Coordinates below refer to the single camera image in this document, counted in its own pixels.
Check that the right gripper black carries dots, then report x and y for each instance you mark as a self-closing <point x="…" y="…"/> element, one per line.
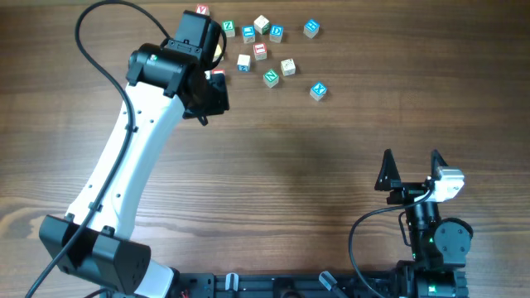
<point x="391" y="180"/>

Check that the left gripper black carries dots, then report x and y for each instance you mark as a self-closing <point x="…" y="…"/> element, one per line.
<point x="220" y="102"/>

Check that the block with blue number side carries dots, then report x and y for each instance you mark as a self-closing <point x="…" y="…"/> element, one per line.
<point x="244" y="63"/>

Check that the green N letter block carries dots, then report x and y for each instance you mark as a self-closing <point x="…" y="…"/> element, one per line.
<point x="271" y="78"/>

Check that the blue X letter block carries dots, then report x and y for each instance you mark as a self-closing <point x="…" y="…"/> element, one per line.
<point x="318" y="91"/>

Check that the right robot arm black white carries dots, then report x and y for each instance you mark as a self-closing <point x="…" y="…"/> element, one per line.
<point x="439" y="246"/>

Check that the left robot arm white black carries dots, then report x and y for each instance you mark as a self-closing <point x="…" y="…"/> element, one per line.
<point x="92" y="241"/>

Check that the red H letter block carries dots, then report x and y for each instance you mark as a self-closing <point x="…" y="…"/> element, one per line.
<point x="216" y="72"/>

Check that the yellow top block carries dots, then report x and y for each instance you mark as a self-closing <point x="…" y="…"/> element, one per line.
<point x="218" y="53"/>

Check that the red letter block centre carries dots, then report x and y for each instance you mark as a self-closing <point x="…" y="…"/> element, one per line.
<point x="260" y="51"/>

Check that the green Z letter block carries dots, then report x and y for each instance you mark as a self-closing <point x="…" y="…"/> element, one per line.
<point x="228" y="28"/>

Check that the blue L letter block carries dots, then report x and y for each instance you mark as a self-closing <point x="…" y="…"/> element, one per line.
<point x="248" y="34"/>

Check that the red Y letter block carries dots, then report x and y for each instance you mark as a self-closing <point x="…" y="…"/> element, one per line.
<point x="202" y="9"/>

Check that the plain picture wooden block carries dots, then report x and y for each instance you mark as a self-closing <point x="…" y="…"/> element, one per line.
<point x="288" y="67"/>

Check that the plain picture block top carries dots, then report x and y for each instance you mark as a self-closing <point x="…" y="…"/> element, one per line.
<point x="261" y="24"/>

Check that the blue D letter block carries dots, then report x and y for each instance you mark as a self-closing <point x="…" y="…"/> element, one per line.
<point x="276" y="33"/>

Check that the blue block far right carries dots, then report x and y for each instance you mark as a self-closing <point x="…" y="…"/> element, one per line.
<point x="311" y="28"/>

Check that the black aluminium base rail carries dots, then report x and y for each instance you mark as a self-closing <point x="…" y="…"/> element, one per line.
<point x="298" y="285"/>

